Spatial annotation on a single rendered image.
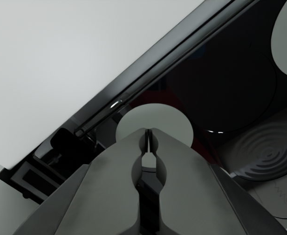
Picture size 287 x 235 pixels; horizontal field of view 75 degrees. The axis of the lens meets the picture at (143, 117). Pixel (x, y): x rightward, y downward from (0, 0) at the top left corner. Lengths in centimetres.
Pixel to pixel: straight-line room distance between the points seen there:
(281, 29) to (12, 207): 30
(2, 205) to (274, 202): 36
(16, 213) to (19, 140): 7
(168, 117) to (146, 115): 3
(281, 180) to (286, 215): 8
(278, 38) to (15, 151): 28
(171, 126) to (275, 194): 20
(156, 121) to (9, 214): 17
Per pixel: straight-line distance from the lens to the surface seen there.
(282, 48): 24
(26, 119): 19
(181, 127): 24
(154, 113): 23
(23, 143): 21
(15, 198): 23
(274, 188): 36
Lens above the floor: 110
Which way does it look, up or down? 62 degrees down
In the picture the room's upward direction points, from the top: 176 degrees counter-clockwise
